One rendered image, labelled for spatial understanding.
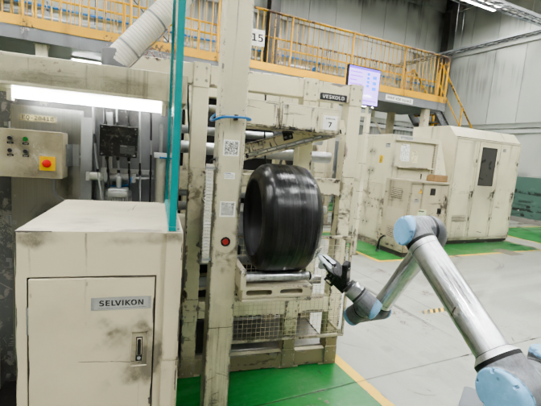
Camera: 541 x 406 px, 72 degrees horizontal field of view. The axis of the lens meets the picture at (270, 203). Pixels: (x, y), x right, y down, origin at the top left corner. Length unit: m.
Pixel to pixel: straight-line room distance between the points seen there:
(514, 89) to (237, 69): 13.25
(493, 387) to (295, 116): 1.52
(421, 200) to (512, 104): 8.53
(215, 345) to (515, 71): 13.75
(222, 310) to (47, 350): 0.97
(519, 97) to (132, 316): 14.00
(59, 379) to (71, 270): 0.30
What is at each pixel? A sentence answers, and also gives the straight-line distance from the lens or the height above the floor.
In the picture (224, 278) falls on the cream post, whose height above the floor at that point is 0.88.
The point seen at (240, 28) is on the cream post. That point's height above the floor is 2.04.
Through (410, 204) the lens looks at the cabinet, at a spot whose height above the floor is 0.88.
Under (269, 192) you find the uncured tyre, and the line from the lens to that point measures 1.71.
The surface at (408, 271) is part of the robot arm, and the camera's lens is 1.80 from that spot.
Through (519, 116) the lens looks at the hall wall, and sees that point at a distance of 14.37.
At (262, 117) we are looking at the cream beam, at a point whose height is 1.69.
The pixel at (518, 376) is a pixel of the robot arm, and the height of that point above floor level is 0.92.
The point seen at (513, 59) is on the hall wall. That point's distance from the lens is 14.96.
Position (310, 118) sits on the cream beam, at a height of 1.71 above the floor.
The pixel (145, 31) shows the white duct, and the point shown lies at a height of 2.04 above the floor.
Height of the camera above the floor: 1.50
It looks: 7 degrees down
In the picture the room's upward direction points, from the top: 4 degrees clockwise
